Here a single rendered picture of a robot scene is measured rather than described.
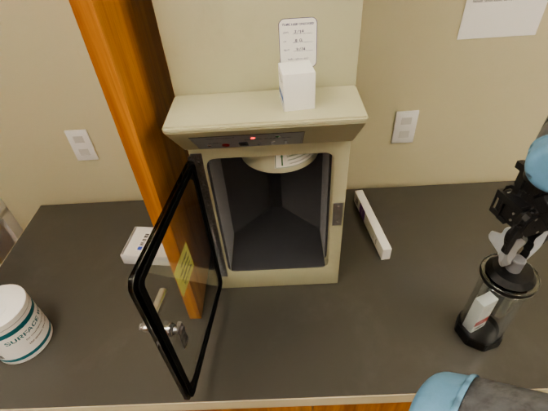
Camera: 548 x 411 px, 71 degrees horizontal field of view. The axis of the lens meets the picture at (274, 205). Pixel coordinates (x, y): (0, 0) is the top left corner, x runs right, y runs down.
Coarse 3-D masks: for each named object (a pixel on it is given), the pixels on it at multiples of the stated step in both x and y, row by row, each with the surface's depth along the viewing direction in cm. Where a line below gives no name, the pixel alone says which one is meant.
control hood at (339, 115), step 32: (192, 96) 67; (224, 96) 66; (256, 96) 65; (320, 96) 64; (352, 96) 63; (192, 128) 59; (224, 128) 59; (256, 128) 59; (288, 128) 60; (320, 128) 61; (352, 128) 62
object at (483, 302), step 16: (480, 288) 80; (496, 288) 74; (480, 304) 81; (496, 304) 78; (512, 304) 76; (464, 320) 88; (480, 320) 83; (496, 320) 80; (480, 336) 85; (496, 336) 84
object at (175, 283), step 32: (192, 192) 75; (192, 224) 76; (160, 256) 61; (192, 256) 77; (128, 288) 53; (160, 288) 62; (192, 288) 77; (192, 320) 78; (160, 352) 64; (192, 352) 79
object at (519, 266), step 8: (496, 256) 78; (520, 256) 74; (488, 264) 78; (496, 264) 77; (512, 264) 74; (520, 264) 73; (528, 264) 76; (488, 272) 77; (496, 272) 75; (504, 272) 75; (512, 272) 75; (520, 272) 75; (528, 272) 75; (496, 280) 75; (504, 280) 74; (512, 280) 74; (520, 280) 74; (528, 280) 74; (536, 280) 75; (512, 288) 73; (520, 288) 73; (528, 288) 73
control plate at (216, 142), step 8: (216, 136) 63; (224, 136) 63; (232, 136) 63; (240, 136) 63; (248, 136) 63; (256, 136) 64; (264, 136) 64; (272, 136) 64; (288, 136) 65; (296, 136) 65; (200, 144) 68; (208, 144) 68; (216, 144) 68; (232, 144) 69; (256, 144) 70; (264, 144) 70; (272, 144) 71
